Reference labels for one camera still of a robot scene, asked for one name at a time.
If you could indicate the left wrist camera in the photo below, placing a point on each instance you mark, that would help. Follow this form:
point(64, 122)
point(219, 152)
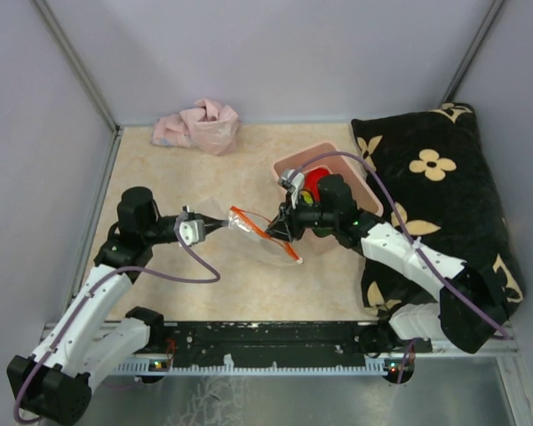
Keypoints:
point(191, 231)

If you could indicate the left metal frame post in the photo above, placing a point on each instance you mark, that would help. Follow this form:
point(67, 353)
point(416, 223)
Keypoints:
point(75, 62)

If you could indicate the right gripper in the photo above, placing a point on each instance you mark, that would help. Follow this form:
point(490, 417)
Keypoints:
point(285, 231)

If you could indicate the metal frame post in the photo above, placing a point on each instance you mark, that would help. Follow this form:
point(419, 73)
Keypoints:
point(75, 62)
point(488, 22)

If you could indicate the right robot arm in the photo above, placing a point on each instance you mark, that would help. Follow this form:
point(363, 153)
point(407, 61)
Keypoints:
point(468, 308)

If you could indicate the clear zip top bag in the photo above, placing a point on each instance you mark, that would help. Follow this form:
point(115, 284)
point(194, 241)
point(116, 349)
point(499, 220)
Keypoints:
point(247, 234)

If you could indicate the pink crumpled cloth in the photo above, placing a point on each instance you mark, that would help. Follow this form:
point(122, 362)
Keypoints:
point(208, 126)

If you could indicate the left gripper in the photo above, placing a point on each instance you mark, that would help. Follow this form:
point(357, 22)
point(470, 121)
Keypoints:
point(215, 223)

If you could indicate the pink plastic bin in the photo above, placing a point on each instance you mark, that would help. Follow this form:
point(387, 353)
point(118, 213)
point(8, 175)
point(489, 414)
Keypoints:
point(344, 166)

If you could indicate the black floral cushion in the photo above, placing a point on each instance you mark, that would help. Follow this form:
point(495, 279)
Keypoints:
point(433, 178)

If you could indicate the right metal frame post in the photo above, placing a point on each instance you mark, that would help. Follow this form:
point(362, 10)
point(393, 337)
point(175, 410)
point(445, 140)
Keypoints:
point(488, 22)

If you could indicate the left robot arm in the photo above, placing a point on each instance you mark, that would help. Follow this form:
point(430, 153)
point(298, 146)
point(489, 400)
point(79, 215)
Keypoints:
point(57, 380)

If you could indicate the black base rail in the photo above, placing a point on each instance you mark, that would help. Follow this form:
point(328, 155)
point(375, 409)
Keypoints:
point(268, 344)

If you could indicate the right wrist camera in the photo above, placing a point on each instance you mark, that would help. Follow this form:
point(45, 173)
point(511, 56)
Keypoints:
point(292, 181)

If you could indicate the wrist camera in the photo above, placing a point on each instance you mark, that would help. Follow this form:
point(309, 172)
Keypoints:
point(292, 181)
point(191, 231)

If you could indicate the large red apple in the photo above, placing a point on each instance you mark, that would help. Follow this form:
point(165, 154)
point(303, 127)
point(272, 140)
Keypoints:
point(311, 181)

